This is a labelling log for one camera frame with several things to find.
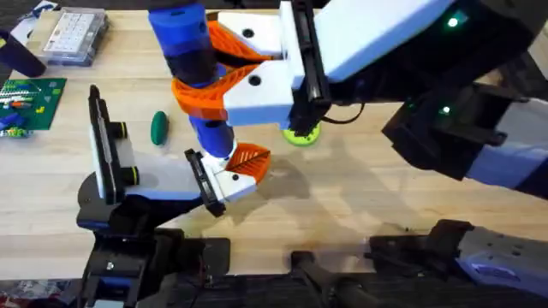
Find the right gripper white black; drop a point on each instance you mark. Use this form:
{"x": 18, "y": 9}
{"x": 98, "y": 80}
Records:
{"x": 377, "y": 38}

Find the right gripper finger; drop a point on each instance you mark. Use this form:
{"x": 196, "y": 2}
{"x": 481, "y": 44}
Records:
{"x": 261, "y": 98}

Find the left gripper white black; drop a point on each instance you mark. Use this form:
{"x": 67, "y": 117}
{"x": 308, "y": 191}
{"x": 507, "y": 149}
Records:
{"x": 167, "y": 179}

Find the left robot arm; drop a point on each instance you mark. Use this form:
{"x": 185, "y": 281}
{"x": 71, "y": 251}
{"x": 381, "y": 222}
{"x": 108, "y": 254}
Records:
{"x": 124, "y": 265}

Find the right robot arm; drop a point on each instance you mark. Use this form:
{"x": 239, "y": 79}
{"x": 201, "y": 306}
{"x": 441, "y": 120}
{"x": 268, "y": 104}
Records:
{"x": 509, "y": 162}

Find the green toy vegetable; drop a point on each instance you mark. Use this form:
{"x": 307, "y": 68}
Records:
{"x": 159, "y": 127}

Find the green disc with holes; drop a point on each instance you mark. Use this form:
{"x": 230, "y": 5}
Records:
{"x": 305, "y": 139}

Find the black upright wrist plate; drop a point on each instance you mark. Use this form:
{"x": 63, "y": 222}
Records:
{"x": 103, "y": 141}

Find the clear plastic parts box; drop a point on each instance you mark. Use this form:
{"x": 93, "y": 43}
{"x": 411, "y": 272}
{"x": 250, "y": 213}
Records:
{"x": 73, "y": 36}

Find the green board with toy blocks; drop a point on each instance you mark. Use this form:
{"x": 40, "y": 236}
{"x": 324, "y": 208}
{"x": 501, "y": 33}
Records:
{"x": 32, "y": 102}

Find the dark blue cylinder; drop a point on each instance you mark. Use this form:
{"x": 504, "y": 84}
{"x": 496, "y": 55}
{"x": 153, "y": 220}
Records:
{"x": 19, "y": 57}

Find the black rail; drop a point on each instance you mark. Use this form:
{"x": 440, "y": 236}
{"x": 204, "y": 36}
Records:
{"x": 257, "y": 293}

